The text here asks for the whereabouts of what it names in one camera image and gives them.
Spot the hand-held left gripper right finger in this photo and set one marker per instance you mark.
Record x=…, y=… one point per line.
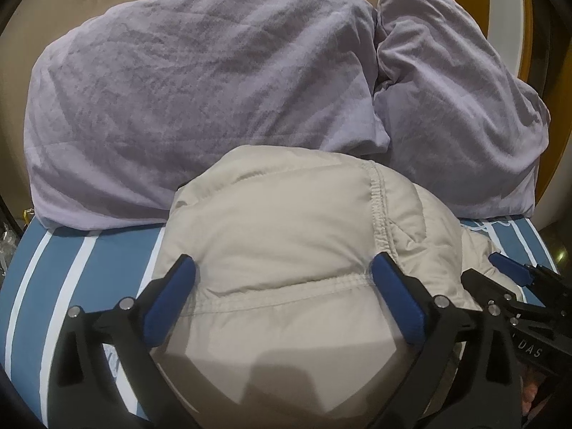
x=397, y=295

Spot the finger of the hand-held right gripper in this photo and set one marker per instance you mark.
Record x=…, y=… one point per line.
x=487, y=286
x=509, y=266

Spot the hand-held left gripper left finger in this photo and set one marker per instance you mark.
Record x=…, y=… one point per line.
x=172, y=295

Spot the beige padded jacket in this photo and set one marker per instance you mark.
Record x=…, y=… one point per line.
x=290, y=232

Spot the person's right hand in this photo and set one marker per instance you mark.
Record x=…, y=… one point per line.
x=532, y=391

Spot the blue white striped bed sheet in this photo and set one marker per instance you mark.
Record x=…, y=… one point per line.
x=134, y=250

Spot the clutter of small items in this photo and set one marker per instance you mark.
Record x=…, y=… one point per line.
x=11, y=245

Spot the small purple pillow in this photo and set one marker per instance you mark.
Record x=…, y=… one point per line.
x=447, y=98

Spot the large purple pillow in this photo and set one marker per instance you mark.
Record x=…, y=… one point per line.
x=178, y=76

